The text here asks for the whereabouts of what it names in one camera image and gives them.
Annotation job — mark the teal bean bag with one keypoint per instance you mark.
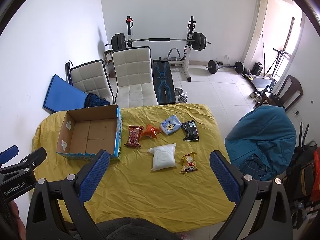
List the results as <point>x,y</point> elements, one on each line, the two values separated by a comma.
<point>262,143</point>

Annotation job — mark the black blue weight bench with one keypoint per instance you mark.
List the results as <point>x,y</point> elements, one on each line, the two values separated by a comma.
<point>163,82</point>

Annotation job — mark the floor barbell with plates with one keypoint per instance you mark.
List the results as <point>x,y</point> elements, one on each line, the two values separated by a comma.
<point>214,66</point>

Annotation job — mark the black treadmill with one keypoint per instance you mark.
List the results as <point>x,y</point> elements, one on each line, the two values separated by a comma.
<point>259,83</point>

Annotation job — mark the open cardboard box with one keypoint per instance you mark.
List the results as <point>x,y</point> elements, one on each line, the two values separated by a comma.
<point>84,132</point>

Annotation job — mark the blue cartoon tissue pack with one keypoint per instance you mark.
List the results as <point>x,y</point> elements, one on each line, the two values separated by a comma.
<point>170,125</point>

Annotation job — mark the left white padded chair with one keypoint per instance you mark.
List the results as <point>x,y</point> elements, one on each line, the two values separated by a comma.
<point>91,77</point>

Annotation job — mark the white padded chair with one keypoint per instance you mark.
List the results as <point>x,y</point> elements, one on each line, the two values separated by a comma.
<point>134,77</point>
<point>91,77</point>

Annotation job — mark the right white padded chair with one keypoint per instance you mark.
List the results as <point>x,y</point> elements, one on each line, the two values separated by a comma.
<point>134,77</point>

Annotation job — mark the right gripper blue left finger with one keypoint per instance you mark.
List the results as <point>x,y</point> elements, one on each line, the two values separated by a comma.
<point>91,174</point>

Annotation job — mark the chrome dumbbell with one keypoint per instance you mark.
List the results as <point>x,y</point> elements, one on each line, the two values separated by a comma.
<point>180,95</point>

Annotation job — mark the racked barbell with plates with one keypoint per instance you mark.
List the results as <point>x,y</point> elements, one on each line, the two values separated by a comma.
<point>198,41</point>

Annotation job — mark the dark blue crumpled cloth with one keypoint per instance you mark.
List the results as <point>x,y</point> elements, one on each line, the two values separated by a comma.
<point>93,100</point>

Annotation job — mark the white clear plastic bag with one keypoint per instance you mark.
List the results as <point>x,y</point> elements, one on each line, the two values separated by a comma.
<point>163,157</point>

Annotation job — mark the person's left hand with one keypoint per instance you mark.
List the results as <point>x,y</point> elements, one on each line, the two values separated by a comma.
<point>20,226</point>

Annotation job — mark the black snack bag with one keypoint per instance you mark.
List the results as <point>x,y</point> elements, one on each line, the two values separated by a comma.
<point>190,129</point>

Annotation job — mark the dark wooden chair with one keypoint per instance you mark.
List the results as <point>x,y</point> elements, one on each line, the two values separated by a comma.
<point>287,96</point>

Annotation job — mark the yellow guoba snack bag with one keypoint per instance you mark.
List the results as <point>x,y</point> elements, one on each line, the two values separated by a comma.
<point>188,163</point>

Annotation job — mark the blue foam mat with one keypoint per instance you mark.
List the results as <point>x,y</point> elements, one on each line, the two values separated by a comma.
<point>61,96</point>

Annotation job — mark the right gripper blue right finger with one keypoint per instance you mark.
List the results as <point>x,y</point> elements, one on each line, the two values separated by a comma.
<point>220,167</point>

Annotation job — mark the white barbell rack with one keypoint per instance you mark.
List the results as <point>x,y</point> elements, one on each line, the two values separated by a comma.
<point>184,62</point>

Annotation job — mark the red snack bag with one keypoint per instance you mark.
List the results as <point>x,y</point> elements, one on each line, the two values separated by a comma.
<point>134,135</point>

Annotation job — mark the orange snack bag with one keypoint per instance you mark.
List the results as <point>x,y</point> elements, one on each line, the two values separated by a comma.
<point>150,131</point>

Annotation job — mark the black backpack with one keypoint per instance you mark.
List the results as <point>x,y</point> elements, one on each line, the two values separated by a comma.
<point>299,181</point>

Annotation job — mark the yellow tablecloth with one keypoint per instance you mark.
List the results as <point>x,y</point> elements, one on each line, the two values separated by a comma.
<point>177,202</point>

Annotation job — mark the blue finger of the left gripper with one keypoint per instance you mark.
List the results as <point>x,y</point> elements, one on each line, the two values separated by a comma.
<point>8,154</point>
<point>33,160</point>

